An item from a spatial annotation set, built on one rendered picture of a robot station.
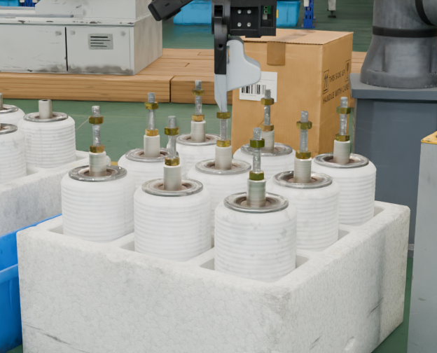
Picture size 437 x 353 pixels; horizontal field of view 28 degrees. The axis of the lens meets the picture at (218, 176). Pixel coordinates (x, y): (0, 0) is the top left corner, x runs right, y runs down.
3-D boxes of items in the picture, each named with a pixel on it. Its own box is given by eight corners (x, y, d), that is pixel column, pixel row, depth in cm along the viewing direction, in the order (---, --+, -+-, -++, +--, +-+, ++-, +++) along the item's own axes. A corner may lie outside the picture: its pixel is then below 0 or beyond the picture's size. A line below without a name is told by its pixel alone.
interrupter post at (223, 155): (226, 167, 119) (226, 143, 118) (235, 170, 117) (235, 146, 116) (211, 169, 118) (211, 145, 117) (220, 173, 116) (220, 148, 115)
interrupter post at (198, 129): (189, 143, 132) (189, 122, 131) (192, 140, 134) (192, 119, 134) (204, 144, 132) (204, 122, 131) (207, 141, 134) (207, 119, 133)
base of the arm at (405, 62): (358, 74, 165) (361, 21, 163) (440, 76, 164) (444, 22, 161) (361, 87, 151) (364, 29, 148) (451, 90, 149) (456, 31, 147)
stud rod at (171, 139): (169, 178, 107) (169, 117, 105) (167, 176, 108) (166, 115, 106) (177, 177, 107) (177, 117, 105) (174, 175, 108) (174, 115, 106)
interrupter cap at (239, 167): (232, 160, 122) (232, 155, 122) (262, 172, 116) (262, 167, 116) (185, 167, 119) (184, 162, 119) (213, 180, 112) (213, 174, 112)
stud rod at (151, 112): (147, 146, 123) (146, 92, 121) (154, 145, 124) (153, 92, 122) (149, 147, 122) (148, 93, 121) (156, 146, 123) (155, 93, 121)
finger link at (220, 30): (226, 74, 109) (227, 2, 107) (213, 74, 109) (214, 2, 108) (227, 74, 113) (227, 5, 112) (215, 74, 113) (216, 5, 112)
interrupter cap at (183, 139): (169, 146, 130) (169, 142, 130) (178, 136, 137) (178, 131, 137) (219, 148, 129) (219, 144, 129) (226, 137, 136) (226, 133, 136)
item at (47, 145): (49, 208, 160) (45, 110, 155) (89, 217, 155) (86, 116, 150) (10, 221, 152) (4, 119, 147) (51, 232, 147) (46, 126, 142)
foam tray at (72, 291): (185, 270, 150) (185, 167, 145) (403, 322, 130) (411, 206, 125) (22, 358, 118) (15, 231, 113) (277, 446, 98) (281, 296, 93)
